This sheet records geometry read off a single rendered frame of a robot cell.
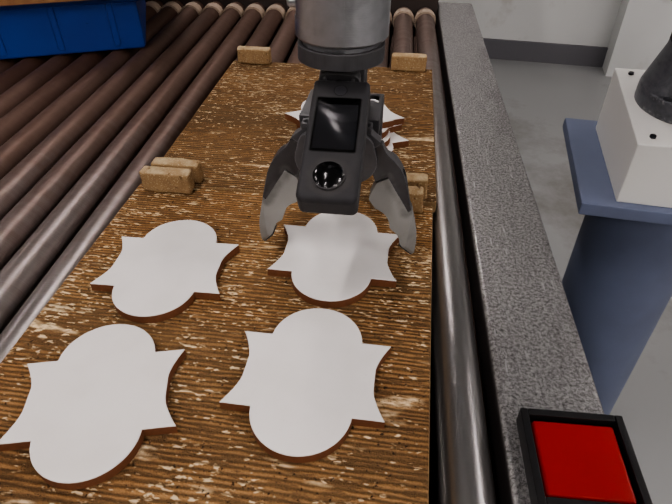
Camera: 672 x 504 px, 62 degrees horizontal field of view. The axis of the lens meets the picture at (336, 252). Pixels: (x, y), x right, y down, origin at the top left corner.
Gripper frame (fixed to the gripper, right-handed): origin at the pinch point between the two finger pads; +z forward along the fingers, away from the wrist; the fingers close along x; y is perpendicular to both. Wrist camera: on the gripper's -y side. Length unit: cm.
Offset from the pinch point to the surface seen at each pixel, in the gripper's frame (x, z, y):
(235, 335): 7.1, 1.0, -11.6
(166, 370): 11.1, 0.2, -16.8
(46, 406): 18.6, 0.4, -21.2
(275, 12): 26, 0, 87
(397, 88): -3.8, -0.4, 43.3
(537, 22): -79, 62, 326
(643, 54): -138, 72, 305
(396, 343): -6.7, 1.0, -10.6
